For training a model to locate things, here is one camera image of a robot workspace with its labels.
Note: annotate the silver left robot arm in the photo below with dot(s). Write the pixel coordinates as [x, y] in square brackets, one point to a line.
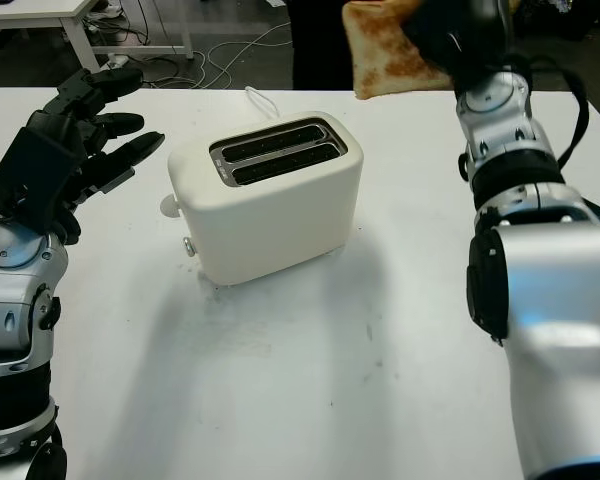
[10, 280]

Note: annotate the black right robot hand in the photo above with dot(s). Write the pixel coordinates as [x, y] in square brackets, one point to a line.
[460, 35]

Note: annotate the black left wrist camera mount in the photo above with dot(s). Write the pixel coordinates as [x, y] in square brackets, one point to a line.
[35, 165]

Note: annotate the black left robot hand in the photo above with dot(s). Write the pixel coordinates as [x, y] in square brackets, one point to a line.
[110, 160]

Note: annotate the white power strip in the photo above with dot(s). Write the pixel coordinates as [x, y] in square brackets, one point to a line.
[118, 61]

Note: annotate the white two-slot toaster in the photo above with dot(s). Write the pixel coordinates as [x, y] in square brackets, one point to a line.
[270, 225]

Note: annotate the browned toast slice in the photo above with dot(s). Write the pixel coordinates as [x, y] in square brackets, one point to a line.
[380, 55]

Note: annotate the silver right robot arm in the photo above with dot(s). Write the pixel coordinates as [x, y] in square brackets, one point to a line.
[555, 280]

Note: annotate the black bag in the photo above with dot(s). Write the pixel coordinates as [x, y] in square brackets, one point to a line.
[580, 20]

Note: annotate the white desk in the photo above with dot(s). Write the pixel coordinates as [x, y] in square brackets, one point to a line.
[30, 15]

